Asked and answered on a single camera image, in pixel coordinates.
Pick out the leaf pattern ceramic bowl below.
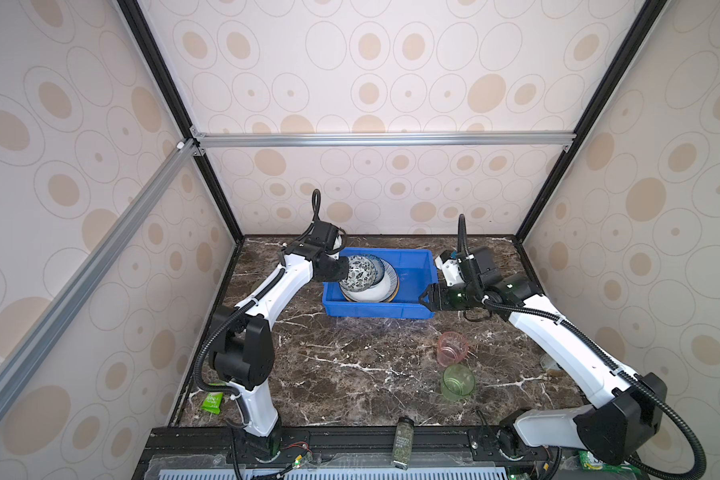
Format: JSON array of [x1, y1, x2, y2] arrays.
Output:
[[339, 255, 373, 292]]

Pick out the pink glass cup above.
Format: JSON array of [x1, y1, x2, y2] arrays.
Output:
[[436, 331, 469, 367]]

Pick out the black striped rim plate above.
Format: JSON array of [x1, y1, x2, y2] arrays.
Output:
[[339, 261, 400, 303]]

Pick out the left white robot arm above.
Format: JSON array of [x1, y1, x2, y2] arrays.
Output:
[[192, 220, 349, 438]]

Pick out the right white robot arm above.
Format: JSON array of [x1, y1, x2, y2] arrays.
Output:
[[419, 243, 707, 479]]

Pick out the blue plastic bin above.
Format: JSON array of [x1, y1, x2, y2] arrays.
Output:
[[322, 248, 438, 320]]

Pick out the green glass cup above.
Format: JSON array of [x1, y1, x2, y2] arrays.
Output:
[[441, 363, 476, 402]]

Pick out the small round tin can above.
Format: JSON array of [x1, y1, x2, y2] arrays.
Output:
[[540, 354, 563, 376]]

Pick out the herb spice jar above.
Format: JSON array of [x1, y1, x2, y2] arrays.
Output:
[[392, 416, 415, 470]]

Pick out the small green snack packet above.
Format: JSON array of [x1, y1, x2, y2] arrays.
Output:
[[201, 392, 224, 415]]

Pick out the green Fox's candy bag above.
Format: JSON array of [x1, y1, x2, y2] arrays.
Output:
[[578, 450, 611, 472]]

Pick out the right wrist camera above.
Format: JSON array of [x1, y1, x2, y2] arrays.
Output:
[[435, 255, 465, 287]]

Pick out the back aluminium rail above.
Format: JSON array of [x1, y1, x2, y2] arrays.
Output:
[[178, 130, 576, 153]]

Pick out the aluminium rail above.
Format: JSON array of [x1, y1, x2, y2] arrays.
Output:
[[0, 138, 199, 422], [178, 130, 576, 153]]

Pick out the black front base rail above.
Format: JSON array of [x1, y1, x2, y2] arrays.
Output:
[[132, 425, 635, 479]]

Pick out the left aluminium rail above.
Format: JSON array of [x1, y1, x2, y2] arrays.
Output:
[[0, 138, 199, 422]]

